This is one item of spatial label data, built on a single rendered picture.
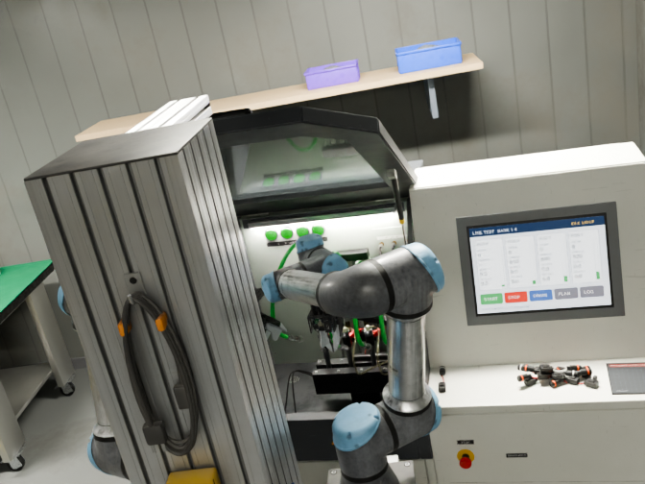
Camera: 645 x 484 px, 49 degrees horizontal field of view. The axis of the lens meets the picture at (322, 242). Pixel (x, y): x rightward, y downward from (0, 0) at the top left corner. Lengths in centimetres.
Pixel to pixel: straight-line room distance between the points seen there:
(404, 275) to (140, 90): 319
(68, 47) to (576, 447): 350
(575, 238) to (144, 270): 145
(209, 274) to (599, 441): 143
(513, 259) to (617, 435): 58
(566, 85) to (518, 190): 217
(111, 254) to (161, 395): 26
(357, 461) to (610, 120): 317
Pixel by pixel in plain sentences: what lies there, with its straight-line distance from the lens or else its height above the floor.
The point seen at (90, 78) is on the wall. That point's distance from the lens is 452.
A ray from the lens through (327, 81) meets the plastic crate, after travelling 375.
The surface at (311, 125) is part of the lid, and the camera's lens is 162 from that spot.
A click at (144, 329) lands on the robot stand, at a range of 121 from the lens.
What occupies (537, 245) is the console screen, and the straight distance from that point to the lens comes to 226.
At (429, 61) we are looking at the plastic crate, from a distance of 373.
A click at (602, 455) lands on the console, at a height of 79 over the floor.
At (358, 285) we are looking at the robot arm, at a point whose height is 165.
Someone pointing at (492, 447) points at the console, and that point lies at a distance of 226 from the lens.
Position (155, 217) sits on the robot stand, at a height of 193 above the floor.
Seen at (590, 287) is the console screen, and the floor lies 120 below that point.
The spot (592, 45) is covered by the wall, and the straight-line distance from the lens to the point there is 436.
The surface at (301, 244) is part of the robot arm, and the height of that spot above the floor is 157.
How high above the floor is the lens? 224
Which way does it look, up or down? 21 degrees down
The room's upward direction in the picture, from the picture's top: 12 degrees counter-clockwise
